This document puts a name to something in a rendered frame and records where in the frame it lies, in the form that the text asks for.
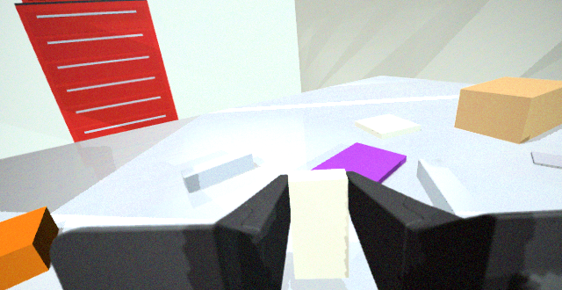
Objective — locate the orange block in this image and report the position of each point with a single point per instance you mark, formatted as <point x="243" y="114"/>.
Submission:
<point x="25" y="242"/>

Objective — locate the tan rectangular block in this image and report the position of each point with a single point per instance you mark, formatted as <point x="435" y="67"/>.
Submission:
<point x="512" y="109"/>

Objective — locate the purple flat block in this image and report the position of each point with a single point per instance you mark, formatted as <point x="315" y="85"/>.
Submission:
<point x="374" y="163"/>

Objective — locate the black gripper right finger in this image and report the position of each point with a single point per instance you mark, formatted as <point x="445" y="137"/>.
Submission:
<point x="411" y="245"/>

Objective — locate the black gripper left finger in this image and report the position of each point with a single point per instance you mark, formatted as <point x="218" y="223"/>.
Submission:
<point x="244" y="250"/>

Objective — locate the cream rectangular block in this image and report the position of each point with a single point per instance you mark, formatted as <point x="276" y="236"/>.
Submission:
<point x="319" y="223"/>

